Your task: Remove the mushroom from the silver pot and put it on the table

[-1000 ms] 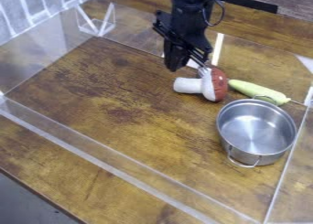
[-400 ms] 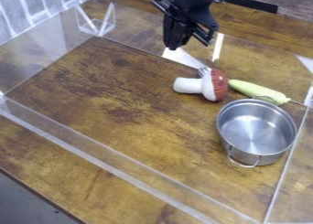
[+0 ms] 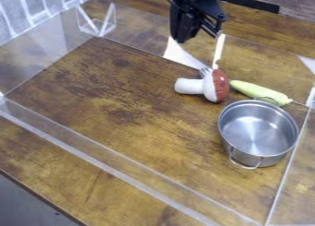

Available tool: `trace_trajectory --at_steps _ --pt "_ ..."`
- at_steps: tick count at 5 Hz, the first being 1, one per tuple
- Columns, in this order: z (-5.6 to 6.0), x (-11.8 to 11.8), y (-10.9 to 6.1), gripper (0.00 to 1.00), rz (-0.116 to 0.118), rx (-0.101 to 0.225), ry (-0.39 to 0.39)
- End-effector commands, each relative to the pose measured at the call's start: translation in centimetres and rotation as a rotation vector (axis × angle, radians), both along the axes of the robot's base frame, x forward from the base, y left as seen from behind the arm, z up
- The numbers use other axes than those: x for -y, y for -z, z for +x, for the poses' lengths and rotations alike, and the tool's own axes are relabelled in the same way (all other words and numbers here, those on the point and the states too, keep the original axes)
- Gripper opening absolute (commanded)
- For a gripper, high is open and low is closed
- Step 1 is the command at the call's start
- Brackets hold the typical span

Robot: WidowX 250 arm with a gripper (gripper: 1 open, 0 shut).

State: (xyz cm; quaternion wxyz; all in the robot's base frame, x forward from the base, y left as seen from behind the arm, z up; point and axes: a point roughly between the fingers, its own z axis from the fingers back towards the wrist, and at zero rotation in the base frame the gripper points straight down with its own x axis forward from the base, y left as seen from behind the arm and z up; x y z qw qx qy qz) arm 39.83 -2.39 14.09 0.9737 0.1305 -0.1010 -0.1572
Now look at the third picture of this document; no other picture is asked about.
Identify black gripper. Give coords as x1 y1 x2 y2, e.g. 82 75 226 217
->
167 0 228 42

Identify plush brown white mushroom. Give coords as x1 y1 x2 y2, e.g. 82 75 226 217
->
174 69 229 102

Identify silver metal pot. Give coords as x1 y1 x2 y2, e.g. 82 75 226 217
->
218 100 300 170

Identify black bar in background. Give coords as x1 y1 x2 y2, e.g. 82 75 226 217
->
221 0 280 14

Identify clear acrylic triangular bracket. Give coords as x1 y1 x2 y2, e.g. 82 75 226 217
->
77 3 118 37

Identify spoon with green handle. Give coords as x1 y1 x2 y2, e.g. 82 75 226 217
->
198 66 294 108

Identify clear acrylic enclosure wall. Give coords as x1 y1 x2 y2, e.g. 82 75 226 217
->
0 0 315 226

